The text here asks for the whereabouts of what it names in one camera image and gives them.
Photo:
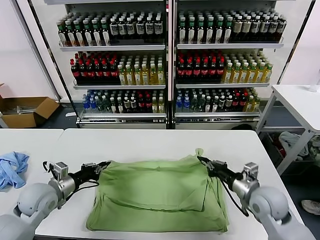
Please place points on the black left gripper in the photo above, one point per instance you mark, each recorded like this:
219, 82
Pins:
86, 173

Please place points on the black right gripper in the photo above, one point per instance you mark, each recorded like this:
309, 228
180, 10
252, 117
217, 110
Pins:
222, 173

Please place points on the light green t-shirt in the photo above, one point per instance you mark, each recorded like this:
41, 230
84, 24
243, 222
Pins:
155, 190

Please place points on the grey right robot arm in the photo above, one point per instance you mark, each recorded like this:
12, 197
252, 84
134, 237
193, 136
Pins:
270, 202

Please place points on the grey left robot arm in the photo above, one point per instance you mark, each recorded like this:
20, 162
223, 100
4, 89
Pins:
37, 202

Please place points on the dark clothes bin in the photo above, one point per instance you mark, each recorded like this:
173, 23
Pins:
269, 155

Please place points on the black floor object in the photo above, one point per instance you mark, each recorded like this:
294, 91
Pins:
241, 127

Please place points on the white paper scrap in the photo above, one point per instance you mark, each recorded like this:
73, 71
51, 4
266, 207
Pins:
69, 114

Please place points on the dark red garment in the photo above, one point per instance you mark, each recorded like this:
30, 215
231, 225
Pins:
278, 147

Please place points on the open brown cardboard box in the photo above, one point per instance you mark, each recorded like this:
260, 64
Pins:
41, 109

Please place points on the crumpled light blue cloth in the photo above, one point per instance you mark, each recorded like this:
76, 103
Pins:
12, 170

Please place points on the pale grey cloth heap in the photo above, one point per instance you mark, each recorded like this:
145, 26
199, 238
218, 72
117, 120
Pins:
291, 142

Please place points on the yellow tea bottle green cap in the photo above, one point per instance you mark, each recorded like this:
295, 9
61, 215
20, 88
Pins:
267, 73
252, 74
129, 77
121, 77
153, 76
145, 77
161, 75
228, 74
260, 74
244, 74
137, 77
236, 74

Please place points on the cola bottle red cap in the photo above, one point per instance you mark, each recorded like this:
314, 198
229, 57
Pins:
181, 70
74, 73
220, 70
82, 73
212, 70
196, 70
204, 70
188, 70
113, 73
90, 73
97, 73
105, 73

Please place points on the silver metal rods bundle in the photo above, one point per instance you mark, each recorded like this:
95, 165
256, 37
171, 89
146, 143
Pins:
21, 109

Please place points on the white side table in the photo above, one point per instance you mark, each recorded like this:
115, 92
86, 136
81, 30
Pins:
295, 100

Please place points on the grey green cloth heap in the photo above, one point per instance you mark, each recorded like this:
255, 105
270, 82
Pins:
315, 147

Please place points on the grey sneaker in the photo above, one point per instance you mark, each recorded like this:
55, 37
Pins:
311, 207

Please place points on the white drinks shelf unit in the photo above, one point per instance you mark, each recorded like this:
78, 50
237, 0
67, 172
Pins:
111, 48
224, 46

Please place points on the dark drink bottle green cap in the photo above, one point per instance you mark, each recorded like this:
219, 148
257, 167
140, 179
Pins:
105, 35
62, 37
182, 33
79, 37
200, 33
227, 33
88, 36
191, 33
71, 37
219, 33
209, 33
97, 35

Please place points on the open glass cabinet door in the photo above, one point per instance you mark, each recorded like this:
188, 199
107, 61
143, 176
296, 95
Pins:
296, 38
40, 42

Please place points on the dark tea bottle white cap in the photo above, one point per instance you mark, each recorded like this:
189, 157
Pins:
272, 26
263, 27
281, 25
149, 29
113, 30
157, 29
121, 29
130, 29
254, 27
139, 29

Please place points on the dark tea bottle beige label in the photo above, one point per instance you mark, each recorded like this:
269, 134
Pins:
237, 27
246, 27

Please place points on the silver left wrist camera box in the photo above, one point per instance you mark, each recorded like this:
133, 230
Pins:
61, 170

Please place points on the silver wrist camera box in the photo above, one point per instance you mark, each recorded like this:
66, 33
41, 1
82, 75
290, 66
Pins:
61, 170
251, 170

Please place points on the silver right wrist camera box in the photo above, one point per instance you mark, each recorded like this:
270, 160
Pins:
251, 170

